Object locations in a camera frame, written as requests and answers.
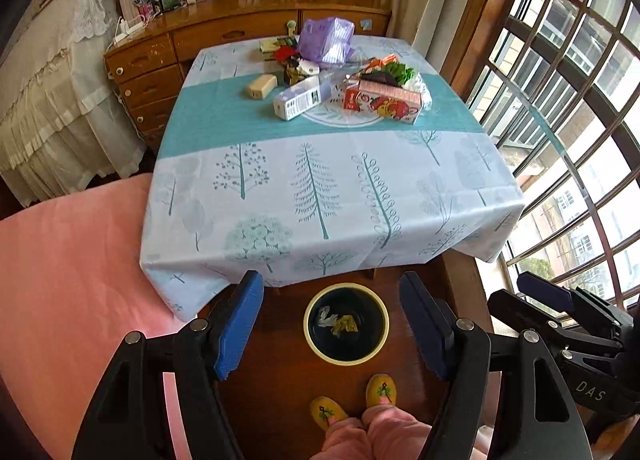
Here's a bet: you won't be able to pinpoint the green snack wrapper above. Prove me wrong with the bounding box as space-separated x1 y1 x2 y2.
359 54 416 88

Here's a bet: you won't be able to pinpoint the clear plastic wrapper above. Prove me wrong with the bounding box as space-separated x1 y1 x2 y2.
319 60 370 89

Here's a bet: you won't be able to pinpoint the cream lace furniture cover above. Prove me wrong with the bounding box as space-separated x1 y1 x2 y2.
1 0 145 207

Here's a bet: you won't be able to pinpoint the white power strip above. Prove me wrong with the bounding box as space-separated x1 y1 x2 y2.
113 17 145 46

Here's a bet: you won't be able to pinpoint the white blue carton box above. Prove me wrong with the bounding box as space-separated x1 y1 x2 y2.
272 76 331 121

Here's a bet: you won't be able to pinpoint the crumpled gold black wrapper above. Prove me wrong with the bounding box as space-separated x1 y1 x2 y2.
283 57 320 87

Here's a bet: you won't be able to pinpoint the right yellow slipper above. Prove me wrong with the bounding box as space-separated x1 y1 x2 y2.
366 373 397 408

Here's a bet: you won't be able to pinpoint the wooden drawer dresser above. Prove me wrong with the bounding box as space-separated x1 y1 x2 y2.
104 0 390 151

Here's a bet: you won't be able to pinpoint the beige cardboard box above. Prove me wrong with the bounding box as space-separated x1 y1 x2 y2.
246 74 278 101

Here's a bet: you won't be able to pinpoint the purple plastic wrapper bag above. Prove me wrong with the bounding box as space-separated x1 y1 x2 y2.
297 16 355 65

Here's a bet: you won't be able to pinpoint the pink bed blanket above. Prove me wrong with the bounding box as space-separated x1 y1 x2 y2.
1 174 183 459

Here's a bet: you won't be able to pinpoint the pink pyjama legs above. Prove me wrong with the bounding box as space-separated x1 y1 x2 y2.
309 404 494 460

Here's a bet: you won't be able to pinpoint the yellow-rimmed dark trash bin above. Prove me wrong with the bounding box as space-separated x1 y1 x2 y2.
303 283 390 367

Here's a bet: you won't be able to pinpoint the window with metal bars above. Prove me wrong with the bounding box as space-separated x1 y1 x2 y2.
466 0 639 309

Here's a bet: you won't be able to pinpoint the tree-print teal tablecloth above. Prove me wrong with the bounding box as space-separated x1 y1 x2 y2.
140 36 524 321

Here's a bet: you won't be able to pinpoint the red fruit-print carton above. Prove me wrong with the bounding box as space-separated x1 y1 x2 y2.
343 80 422 124

